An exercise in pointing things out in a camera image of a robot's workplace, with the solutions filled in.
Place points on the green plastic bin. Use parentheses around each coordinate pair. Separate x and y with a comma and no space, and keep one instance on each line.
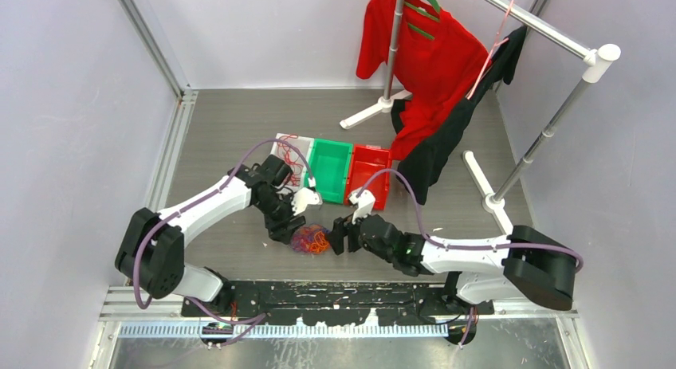
(330,162)

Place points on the green hanger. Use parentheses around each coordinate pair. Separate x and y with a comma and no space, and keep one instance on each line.
(432,3)

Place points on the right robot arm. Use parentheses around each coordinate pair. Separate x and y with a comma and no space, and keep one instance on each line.
(523,264)

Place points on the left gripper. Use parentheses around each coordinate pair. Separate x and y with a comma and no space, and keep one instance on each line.
(282,229)

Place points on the black shirt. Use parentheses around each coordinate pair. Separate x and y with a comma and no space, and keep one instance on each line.
(449,134)

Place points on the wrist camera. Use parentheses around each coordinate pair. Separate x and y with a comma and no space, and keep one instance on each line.
(363,201)
(304,198)

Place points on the red shirt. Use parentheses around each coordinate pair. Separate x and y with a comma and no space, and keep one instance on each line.
(438,61)

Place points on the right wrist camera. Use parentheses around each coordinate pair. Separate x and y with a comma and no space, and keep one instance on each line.
(363,201)

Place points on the pink hanger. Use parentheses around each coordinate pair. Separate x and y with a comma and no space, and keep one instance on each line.
(498,41)

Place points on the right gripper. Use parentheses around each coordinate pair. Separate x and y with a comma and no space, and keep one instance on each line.
(340,229)

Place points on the red plastic bin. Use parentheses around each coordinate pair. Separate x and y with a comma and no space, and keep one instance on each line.
(367,160)

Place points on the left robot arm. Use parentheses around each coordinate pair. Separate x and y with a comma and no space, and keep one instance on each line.
(152,253)

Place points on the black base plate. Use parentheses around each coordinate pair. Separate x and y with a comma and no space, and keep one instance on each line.
(345,309)

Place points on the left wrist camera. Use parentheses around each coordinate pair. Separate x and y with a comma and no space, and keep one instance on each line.
(304,198)

